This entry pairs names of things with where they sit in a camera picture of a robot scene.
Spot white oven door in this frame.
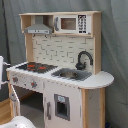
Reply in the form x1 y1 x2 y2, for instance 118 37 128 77
10 87 20 117

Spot red oven knob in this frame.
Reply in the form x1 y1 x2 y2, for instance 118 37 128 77
13 77 18 83
31 81 37 88

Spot right red oven knob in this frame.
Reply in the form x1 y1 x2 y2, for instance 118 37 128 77
31 81 37 88

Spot left red oven knob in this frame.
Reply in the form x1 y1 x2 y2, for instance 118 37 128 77
13 77 18 83

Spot black stovetop red burners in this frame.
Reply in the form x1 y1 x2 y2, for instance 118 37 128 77
18 62 55 73

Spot wooden toy kitchen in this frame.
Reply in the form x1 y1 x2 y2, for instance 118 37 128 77
7 11 114 128

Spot black faucet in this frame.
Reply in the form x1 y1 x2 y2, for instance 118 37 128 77
75 51 93 70

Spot grey range hood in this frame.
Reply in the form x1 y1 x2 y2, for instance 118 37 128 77
24 16 52 34

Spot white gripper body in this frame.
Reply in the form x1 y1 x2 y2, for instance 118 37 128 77
0 56 10 90

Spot toy microwave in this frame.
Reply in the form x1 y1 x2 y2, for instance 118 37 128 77
54 15 91 34

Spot metal sink basin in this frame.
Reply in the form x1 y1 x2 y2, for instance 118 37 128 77
52 68 92 81

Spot white cabinet door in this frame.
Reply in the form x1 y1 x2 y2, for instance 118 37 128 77
44 81 82 128

